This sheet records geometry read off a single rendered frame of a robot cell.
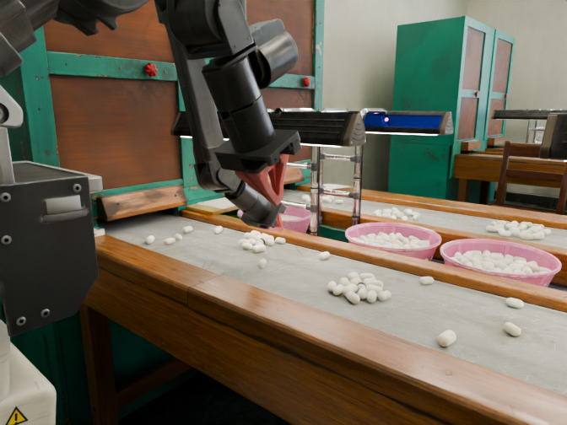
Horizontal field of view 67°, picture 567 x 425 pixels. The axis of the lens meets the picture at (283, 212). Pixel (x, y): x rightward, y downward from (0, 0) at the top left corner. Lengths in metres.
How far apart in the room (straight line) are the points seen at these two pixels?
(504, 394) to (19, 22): 0.65
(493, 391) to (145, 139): 1.23
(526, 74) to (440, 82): 2.37
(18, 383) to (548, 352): 0.76
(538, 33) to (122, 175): 5.24
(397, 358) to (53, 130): 1.07
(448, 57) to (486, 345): 3.10
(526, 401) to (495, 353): 0.15
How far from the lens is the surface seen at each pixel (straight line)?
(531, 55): 6.01
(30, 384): 0.62
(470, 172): 3.71
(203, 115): 0.92
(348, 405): 0.73
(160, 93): 1.55
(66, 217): 0.52
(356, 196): 1.44
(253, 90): 0.52
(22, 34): 0.40
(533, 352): 0.83
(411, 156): 3.84
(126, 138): 1.48
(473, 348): 0.80
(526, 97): 5.98
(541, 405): 0.66
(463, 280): 1.02
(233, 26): 0.49
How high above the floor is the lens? 1.12
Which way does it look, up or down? 13 degrees down
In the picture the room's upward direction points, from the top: straight up
